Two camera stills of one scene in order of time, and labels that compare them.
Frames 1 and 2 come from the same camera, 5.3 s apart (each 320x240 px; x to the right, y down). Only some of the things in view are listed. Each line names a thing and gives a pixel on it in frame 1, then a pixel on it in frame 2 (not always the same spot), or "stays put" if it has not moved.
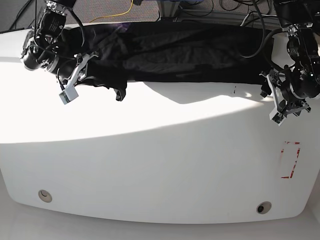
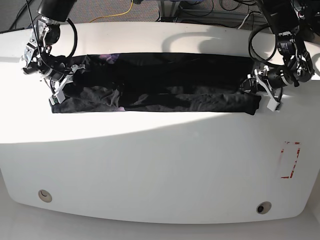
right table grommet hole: x=263 y=207 stays put
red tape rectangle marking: x=282 y=151 stays put
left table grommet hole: x=45 y=196 stays put
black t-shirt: x=175 y=52 to x=160 y=82
